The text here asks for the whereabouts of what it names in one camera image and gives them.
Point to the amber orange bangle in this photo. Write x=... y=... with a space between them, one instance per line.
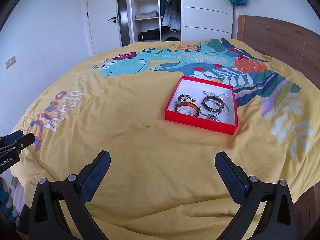
x=187 y=108

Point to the folded black clothes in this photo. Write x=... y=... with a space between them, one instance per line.
x=149 y=35

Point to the dark tortoiseshell bangle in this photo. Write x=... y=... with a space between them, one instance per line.
x=214 y=98

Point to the white bedroom door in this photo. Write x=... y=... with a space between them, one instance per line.
x=102 y=35

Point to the red white jewelry box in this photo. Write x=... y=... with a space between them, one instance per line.
x=190 y=89

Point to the hanging grey jacket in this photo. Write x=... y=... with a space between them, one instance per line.
x=171 y=14

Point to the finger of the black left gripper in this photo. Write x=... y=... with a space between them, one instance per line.
x=9 y=139
x=20 y=144

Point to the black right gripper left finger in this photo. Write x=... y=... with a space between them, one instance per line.
x=47 y=220

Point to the folded beige clothes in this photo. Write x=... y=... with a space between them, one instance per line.
x=151 y=14

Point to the thin gold bangle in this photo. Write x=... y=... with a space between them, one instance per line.
x=210 y=108

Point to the brown wooden headboard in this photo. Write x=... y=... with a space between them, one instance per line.
x=290 y=43

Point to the silver charm pendant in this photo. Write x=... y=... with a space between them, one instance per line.
x=213 y=117

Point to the white wall switch plate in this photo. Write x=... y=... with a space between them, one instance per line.
x=10 y=62

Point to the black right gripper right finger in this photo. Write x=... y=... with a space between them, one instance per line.
x=278 y=218

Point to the white open wardrobe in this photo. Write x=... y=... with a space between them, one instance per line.
x=200 y=19

